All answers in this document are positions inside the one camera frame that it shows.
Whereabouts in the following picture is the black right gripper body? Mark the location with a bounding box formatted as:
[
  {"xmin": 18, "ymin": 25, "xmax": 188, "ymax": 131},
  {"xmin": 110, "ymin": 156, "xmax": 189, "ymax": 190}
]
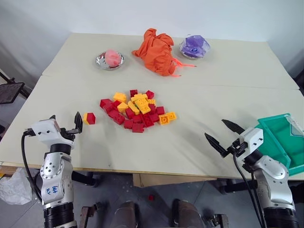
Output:
[{"xmin": 221, "ymin": 139, "xmax": 248, "ymax": 159}]

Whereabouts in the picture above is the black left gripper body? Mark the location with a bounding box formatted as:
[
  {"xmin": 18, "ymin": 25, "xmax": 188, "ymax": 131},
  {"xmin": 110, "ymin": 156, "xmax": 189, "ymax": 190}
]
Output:
[{"xmin": 60, "ymin": 127, "xmax": 83, "ymax": 144}]

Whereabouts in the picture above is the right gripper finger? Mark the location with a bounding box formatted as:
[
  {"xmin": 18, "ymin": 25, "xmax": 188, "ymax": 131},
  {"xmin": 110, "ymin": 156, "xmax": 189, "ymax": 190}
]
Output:
[
  {"xmin": 221, "ymin": 119, "xmax": 246, "ymax": 135},
  {"xmin": 204, "ymin": 133, "xmax": 228, "ymax": 156}
]

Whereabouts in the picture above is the green plastic tray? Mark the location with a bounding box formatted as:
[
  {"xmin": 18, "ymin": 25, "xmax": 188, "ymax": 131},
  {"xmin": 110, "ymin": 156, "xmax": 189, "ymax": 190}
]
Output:
[{"xmin": 257, "ymin": 113, "xmax": 304, "ymax": 177}]

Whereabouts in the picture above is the red and yellow brick pair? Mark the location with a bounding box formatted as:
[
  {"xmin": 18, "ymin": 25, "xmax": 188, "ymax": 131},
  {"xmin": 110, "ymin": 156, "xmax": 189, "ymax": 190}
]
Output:
[{"xmin": 83, "ymin": 112, "xmax": 96, "ymax": 126}]

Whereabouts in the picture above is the black table leg foot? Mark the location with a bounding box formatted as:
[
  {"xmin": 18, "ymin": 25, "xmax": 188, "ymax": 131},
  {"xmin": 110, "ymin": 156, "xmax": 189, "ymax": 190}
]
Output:
[
  {"xmin": 217, "ymin": 179, "xmax": 255, "ymax": 195},
  {"xmin": 71, "ymin": 171, "xmax": 101, "ymax": 189}
]

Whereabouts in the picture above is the black mesh stand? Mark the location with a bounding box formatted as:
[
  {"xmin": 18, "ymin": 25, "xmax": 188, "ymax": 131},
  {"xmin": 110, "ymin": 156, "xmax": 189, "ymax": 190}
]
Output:
[{"xmin": 0, "ymin": 70, "xmax": 33, "ymax": 105}]

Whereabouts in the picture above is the silver metal plate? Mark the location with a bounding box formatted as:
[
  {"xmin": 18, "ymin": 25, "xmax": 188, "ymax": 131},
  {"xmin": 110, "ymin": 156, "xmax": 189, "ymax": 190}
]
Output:
[{"xmin": 95, "ymin": 51, "xmax": 126, "ymax": 71}]

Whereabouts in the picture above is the pink crumpled ball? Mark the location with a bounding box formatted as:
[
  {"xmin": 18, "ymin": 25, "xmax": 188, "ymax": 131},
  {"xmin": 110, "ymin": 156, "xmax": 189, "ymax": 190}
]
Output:
[{"xmin": 104, "ymin": 49, "xmax": 121, "ymax": 67}]

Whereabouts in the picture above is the rusty brown metal piece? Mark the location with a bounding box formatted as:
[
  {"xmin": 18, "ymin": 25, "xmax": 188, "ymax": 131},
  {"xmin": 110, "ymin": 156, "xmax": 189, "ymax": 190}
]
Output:
[
  {"xmin": 79, "ymin": 201, "xmax": 108, "ymax": 228},
  {"xmin": 203, "ymin": 213, "xmax": 230, "ymax": 228}
]

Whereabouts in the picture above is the dark rounded shape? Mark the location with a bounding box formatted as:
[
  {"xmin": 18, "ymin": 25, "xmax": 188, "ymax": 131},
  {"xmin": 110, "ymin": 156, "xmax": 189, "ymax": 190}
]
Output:
[
  {"xmin": 111, "ymin": 200, "xmax": 143, "ymax": 228},
  {"xmin": 170, "ymin": 198, "xmax": 205, "ymax": 228}
]

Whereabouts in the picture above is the white plastic bag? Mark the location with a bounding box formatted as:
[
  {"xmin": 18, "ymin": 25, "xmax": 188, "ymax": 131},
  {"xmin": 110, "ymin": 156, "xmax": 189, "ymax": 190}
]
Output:
[{"xmin": 0, "ymin": 167, "xmax": 33, "ymax": 205}]

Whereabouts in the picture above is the silver metal bowl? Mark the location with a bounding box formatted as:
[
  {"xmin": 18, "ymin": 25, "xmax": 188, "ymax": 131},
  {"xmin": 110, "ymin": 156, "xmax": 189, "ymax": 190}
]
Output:
[{"xmin": 179, "ymin": 40, "xmax": 209, "ymax": 60}]

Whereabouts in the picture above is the bowl with purple wrapped object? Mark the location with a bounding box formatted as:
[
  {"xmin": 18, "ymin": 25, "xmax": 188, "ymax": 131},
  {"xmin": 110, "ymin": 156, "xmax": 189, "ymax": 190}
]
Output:
[{"xmin": 180, "ymin": 34, "xmax": 211, "ymax": 57}]

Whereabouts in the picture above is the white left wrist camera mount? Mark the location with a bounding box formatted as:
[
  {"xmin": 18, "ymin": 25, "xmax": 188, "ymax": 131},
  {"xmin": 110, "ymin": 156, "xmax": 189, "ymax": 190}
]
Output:
[{"xmin": 30, "ymin": 119, "xmax": 75, "ymax": 146}]

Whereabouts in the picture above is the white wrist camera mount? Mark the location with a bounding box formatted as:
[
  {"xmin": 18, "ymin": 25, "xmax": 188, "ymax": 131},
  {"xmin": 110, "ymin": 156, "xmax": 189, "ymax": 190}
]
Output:
[
  {"xmin": 238, "ymin": 127, "xmax": 264, "ymax": 155},
  {"xmin": 30, "ymin": 119, "xmax": 75, "ymax": 146}
]

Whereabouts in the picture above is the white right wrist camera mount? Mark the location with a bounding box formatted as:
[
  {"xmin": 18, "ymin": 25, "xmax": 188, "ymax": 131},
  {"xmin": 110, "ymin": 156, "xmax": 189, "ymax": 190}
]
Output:
[{"xmin": 238, "ymin": 127, "xmax": 264, "ymax": 155}]

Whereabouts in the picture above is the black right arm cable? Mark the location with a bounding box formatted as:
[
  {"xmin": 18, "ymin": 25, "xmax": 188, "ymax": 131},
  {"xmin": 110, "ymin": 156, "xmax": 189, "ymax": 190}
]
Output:
[{"xmin": 232, "ymin": 153, "xmax": 267, "ymax": 228}]

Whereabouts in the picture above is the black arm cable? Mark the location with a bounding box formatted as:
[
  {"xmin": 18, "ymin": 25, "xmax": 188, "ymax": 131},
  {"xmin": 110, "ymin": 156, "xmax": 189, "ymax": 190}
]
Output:
[
  {"xmin": 21, "ymin": 129, "xmax": 44, "ymax": 203},
  {"xmin": 232, "ymin": 153, "xmax": 267, "ymax": 228}
]

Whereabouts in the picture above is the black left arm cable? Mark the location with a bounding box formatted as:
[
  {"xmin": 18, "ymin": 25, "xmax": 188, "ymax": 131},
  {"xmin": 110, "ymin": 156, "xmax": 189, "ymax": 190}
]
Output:
[{"xmin": 21, "ymin": 129, "xmax": 44, "ymax": 203}]

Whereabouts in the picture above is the orange drawstring cloth bag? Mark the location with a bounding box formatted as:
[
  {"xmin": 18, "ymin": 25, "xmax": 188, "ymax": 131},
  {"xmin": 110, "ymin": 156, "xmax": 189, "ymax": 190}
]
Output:
[{"xmin": 131, "ymin": 28, "xmax": 198, "ymax": 78}]

